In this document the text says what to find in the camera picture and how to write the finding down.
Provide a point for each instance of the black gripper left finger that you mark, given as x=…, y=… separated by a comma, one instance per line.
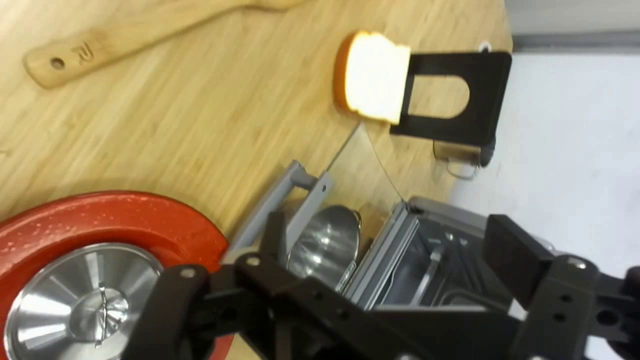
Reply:
x=201, y=307

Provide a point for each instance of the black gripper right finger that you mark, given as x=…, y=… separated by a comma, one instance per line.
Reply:
x=566, y=300

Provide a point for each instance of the silver toaster oven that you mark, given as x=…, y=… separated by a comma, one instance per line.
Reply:
x=427, y=260

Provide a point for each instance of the glass toaster oven door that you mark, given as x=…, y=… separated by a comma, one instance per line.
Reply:
x=292, y=191

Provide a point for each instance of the red plate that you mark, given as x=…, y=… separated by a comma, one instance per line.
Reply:
x=106, y=221

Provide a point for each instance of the steel bowl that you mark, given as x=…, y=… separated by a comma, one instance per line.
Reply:
x=326, y=240

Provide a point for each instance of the white table grommet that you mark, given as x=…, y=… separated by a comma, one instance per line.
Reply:
x=485, y=47

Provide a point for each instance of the wooden slotted spatula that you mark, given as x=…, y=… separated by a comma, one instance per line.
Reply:
x=132, y=37

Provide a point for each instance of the toy bread slice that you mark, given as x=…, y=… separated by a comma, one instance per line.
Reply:
x=373, y=76

